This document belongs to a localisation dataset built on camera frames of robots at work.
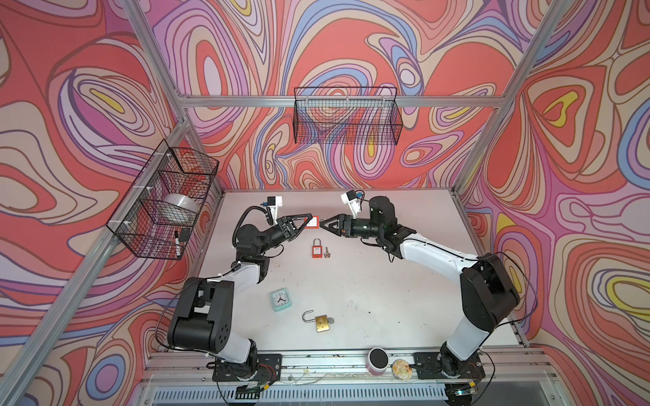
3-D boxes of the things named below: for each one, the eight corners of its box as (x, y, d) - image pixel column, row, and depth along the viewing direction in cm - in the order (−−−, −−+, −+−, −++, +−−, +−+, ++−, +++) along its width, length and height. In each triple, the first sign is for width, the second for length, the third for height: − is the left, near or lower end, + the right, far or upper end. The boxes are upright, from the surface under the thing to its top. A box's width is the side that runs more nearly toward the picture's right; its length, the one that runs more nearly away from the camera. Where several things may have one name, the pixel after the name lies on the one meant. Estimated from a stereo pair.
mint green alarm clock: (274, 312, 86) (273, 310, 84) (270, 295, 90) (269, 292, 88) (292, 306, 87) (291, 303, 85) (287, 290, 91) (286, 287, 89)
